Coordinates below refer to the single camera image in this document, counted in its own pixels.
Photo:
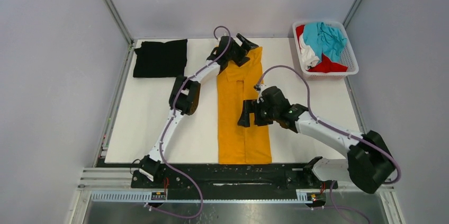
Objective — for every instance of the teal t shirt in basket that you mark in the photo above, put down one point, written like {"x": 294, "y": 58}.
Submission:
{"x": 325, "y": 40}

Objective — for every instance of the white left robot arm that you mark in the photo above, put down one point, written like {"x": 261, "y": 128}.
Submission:
{"x": 185, "y": 94}

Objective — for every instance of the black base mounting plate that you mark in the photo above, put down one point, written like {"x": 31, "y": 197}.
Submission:
{"x": 215, "y": 181}

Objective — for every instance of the white plastic laundry basket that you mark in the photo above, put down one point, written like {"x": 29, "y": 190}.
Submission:
{"x": 347, "y": 58}

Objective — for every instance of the red t shirt in basket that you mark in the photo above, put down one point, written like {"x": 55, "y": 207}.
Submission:
{"x": 326, "y": 65}

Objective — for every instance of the white t shirt in basket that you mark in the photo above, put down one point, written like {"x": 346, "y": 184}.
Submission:
{"x": 308, "y": 57}

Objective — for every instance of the folded black t shirt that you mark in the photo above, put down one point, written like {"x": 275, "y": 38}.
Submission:
{"x": 160, "y": 59}

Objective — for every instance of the white slotted cable duct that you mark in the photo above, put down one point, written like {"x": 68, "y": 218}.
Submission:
{"x": 156, "y": 197}

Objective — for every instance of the orange t shirt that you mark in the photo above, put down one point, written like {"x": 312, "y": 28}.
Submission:
{"x": 237, "y": 144}

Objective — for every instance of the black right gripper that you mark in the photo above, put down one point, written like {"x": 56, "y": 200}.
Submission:
{"x": 252, "y": 106}

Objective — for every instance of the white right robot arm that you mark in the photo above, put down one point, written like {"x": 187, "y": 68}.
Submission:
{"x": 366, "y": 162}

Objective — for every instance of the aluminium frame rail left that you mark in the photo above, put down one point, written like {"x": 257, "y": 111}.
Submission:
{"x": 119, "y": 21}

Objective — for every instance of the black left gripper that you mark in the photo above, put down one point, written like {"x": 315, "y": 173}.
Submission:
{"x": 245, "y": 46}

